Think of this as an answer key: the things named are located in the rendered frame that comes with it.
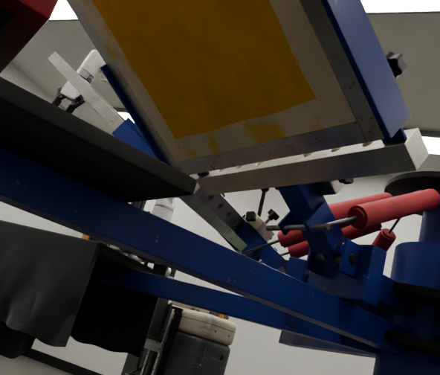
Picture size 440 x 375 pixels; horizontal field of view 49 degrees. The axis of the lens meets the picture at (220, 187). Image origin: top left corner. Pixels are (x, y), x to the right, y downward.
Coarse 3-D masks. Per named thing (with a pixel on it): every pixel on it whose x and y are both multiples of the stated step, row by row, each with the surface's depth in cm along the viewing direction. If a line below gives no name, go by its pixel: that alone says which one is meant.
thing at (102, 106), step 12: (60, 60) 169; (60, 72) 166; (72, 72) 164; (72, 84) 162; (84, 84) 160; (84, 96) 158; (96, 96) 156; (96, 108) 154; (108, 108) 152; (108, 120) 150; (120, 120) 148; (192, 204) 140; (204, 216) 148; (216, 216) 153; (216, 228) 158; (228, 228) 163; (228, 240) 168; (240, 240) 174
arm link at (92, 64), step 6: (90, 54) 203; (96, 54) 203; (84, 60) 204; (90, 60) 202; (96, 60) 203; (102, 60) 204; (84, 66) 202; (90, 66) 202; (96, 66) 203; (90, 72) 202; (96, 72) 204; (102, 72) 206
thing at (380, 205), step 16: (416, 192) 114; (432, 192) 116; (336, 208) 113; (352, 208) 102; (368, 208) 100; (384, 208) 103; (400, 208) 106; (416, 208) 111; (432, 208) 117; (336, 224) 97; (352, 224) 102; (368, 224) 100; (288, 240) 137; (304, 240) 137; (384, 240) 145
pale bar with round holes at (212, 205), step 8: (192, 176) 125; (200, 192) 124; (208, 200) 129; (216, 200) 131; (224, 200) 134; (216, 208) 134; (224, 208) 137; (232, 208) 139; (224, 216) 139; (232, 216) 142; (240, 216) 145; (232, 224) 145; (240, 224) 148
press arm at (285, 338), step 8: (280, 336) 238; (288, 336) 225; (296, 336) 214; (304, 336) 203; (288, 344) 229; (296, 344) 211; (304, 344) 200; (312, 344) 190; (320, 344) 182; (328, 344) 174; (336, 352) 178; (344, 352) 164; (352, 352) 153; (360, 352) 147
